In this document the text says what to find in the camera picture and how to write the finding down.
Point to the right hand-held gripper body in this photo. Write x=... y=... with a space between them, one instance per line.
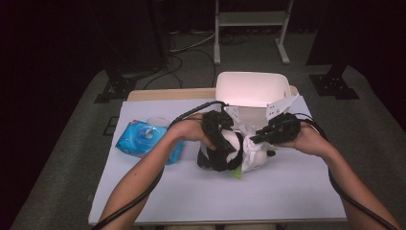
x=285 y=129

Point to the white plastic storage bin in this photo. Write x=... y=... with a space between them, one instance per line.
x=252 y=89

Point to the black stand base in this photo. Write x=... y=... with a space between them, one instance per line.
x=332 y=86
x=118 y=87

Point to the white wet wipe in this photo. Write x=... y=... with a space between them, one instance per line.
x=252 y=156
x=148 y=134

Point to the person's left hand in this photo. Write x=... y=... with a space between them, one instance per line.
x=188 y=129

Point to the white metal stand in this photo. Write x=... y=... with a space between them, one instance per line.
x=249 y=18

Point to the blue wet wipes packet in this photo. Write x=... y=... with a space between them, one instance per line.
x=130 y=140

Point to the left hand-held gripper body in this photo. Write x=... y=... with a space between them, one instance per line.
x=212 y=121

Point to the panda plush toy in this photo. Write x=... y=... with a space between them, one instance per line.
x=234 y=140

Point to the person's right hand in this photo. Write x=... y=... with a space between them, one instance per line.
x=311 y=140

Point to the white table mat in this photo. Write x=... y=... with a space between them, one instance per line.
x=178 y=207

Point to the wooden table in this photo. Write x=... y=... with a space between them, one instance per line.
x=166 y=95

